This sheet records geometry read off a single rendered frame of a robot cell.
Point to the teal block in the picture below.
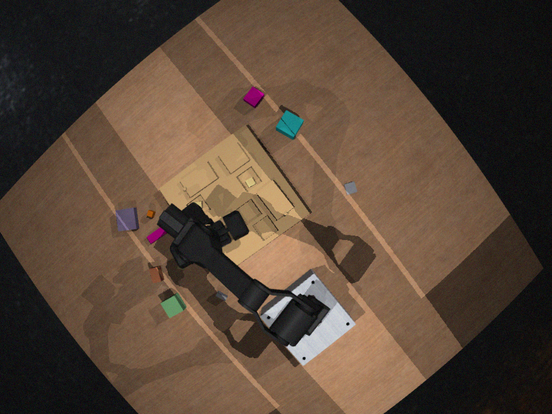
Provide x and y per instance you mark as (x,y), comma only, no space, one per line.
(289,125)

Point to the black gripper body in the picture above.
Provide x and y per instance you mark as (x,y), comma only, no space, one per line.
(235,225)

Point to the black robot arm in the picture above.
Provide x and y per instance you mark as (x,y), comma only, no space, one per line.
(195,243)

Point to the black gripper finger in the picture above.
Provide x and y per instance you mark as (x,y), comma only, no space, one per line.
(226,241)

